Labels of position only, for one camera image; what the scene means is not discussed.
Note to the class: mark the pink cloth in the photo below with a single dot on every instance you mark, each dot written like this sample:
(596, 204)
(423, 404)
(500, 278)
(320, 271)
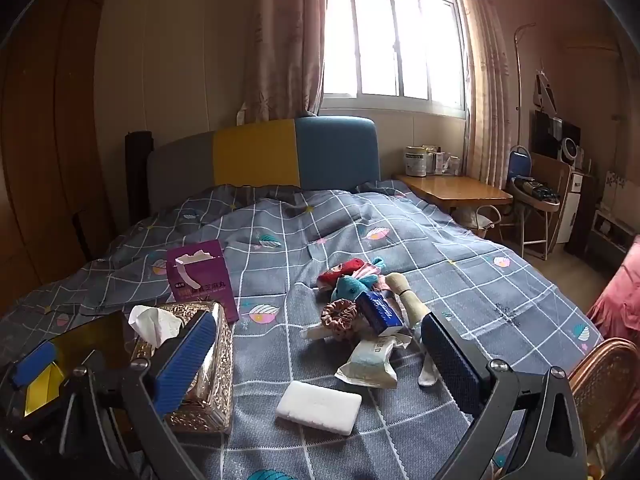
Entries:
(620, 300)

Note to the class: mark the small white fan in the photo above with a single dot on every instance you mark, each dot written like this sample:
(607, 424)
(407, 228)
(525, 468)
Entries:
(571, 152)

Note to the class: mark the large white tin can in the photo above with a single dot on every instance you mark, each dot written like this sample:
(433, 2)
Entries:
(415, 161)

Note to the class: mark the wooden wardrobe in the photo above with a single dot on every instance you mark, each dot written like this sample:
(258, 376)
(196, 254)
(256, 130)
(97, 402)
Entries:
(40, 135)

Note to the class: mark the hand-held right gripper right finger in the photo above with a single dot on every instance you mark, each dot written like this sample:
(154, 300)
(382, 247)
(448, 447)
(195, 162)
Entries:
(450, 360)

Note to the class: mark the blue tissue packet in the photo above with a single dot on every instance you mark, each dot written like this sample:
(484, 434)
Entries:
(377, 310)

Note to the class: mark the pink patterned curtain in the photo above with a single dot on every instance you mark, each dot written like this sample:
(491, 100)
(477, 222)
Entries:
(485, 85)
(280, 35)

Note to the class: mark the wooden side table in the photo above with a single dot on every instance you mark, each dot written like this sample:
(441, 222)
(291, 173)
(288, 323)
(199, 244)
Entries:
(450, 190)

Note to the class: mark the gold tin box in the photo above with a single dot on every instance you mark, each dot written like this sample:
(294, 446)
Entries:
(45, 395)

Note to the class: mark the glass jar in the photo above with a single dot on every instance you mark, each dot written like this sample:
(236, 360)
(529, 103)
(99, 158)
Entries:
(454, 166)

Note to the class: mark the grey yellow blue headboard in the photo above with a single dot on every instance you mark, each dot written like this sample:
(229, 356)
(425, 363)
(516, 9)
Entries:
(250, 155)

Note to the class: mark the purple cardboard box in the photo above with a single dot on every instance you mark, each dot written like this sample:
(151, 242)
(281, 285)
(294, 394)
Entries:
(210, 280)

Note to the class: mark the grey checked blanket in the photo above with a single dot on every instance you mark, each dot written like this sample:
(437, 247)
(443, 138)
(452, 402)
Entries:
(400, 220)

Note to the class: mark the ornate gold tissue box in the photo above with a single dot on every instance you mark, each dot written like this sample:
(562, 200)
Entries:
(210, 390)

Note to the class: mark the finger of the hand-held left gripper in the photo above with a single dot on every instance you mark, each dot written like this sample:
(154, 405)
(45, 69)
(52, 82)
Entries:
(32, 366)

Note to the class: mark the blue plush toy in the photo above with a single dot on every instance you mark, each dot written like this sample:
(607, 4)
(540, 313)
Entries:
(350, 286)

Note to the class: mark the dark patterned cloth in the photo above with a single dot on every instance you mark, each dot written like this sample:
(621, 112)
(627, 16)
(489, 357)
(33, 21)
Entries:
(537, 189)

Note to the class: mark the beige cloth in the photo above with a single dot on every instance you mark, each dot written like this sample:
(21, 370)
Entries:
(405, 295)

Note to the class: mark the brown scrunchie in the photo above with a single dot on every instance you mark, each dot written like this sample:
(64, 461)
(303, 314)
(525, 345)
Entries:
(330, 315)

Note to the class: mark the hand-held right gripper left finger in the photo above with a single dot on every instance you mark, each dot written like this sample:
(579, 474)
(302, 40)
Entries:
(184, 360)

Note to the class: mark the red plush cloth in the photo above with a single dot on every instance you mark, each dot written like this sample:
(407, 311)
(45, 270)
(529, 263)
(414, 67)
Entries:
(337, 272)

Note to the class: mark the blue folding chair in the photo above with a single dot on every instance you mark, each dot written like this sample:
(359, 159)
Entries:
(520, 160)

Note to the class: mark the wet wipes packet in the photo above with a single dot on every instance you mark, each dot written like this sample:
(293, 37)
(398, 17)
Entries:
(370, 360)

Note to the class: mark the rattan chair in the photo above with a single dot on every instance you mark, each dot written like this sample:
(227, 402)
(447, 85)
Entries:
(600, 385)

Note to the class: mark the black rolled mat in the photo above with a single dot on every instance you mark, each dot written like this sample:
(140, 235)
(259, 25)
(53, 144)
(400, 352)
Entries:
(137, 175)

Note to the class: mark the wicker basket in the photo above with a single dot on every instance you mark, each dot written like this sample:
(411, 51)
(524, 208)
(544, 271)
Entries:
(482, 222)

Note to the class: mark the black screen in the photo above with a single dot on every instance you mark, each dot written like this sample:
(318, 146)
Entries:
(547, 132)

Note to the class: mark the white sock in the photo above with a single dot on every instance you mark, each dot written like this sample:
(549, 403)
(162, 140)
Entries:
(315, 334)
(427, 372)

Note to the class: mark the window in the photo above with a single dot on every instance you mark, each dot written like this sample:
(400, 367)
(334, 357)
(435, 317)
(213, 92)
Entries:
(390, 35)

